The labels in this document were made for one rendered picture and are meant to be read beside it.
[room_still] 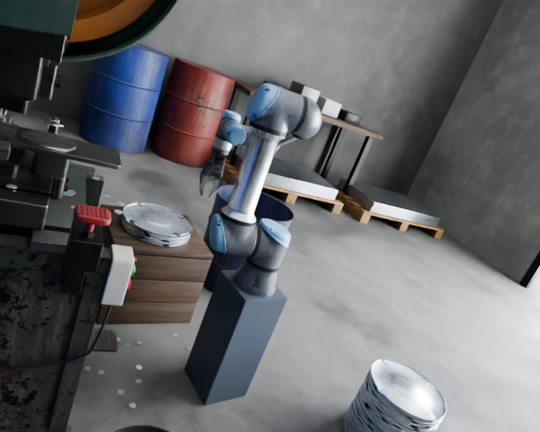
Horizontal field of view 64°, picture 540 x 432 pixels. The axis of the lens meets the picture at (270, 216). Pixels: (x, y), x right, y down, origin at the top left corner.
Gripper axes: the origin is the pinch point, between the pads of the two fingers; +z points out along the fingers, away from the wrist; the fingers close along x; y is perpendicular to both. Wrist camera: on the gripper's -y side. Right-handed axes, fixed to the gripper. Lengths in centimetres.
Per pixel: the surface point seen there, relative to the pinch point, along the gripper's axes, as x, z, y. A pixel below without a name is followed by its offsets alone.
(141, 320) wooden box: 11, 54, -18
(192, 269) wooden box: -3.1, 28.7, -13.0
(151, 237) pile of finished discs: 16.3, 19.7, -12.7
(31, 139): 50, -22, -62
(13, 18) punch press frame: 51, -50, -79
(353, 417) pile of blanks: -72, 48, -57
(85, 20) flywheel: 52, -50, -25
